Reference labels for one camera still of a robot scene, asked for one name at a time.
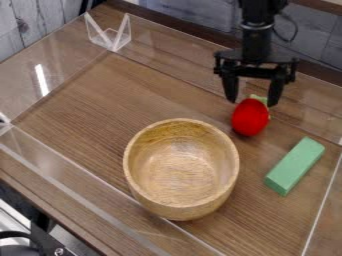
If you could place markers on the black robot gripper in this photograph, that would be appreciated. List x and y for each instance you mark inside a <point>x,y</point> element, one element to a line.
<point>256,60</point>

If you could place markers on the red plush strawberry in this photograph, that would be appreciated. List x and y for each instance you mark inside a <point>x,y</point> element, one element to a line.
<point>252,116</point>

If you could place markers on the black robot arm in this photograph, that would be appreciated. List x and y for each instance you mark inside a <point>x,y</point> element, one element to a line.
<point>258,14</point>

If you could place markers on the green rectangular block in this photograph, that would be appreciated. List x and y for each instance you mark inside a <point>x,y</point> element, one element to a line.
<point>292,168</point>

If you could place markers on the wooden bowl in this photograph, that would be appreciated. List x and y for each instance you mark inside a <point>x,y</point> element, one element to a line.
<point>181,165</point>

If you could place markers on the black metal stand base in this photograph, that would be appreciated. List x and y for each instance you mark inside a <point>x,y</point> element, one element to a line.
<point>54,248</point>

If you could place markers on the clear acrylic corner bracket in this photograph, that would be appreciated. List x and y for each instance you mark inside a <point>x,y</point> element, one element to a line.
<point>110,38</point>

